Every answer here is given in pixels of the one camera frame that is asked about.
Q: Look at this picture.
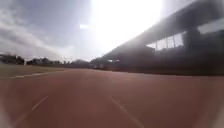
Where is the pale kerb strip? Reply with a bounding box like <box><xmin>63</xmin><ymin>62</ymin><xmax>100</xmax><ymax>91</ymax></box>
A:
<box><xmin>9</xmin><ymin>70</ymin><xmax>64</xmax><ymax>80</ymax></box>

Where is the green grass field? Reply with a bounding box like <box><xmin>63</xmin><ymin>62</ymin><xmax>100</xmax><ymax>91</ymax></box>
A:
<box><xmin>0</xmin><ymin>63</ymin><xmax>66</xmax><ymax>80</ymax></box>

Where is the large grandstand building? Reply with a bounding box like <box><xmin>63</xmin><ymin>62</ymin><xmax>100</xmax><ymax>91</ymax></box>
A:
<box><xmin>89</xmin><ymin>0</ymin><xmax>224</xmax><ymax>77</ymax></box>

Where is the red running track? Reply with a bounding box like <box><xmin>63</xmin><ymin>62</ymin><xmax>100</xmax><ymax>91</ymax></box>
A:
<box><xmin>0</xmin><ymin>68</ymin><xmax>224</xmax><ymax>128</ymax></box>

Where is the row of distant trees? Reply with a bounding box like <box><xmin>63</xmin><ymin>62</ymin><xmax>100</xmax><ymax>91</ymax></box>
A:
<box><xmin>0</xmin><ymin>53</ymin><xmax>91</xmax><ymax>69</ymax></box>

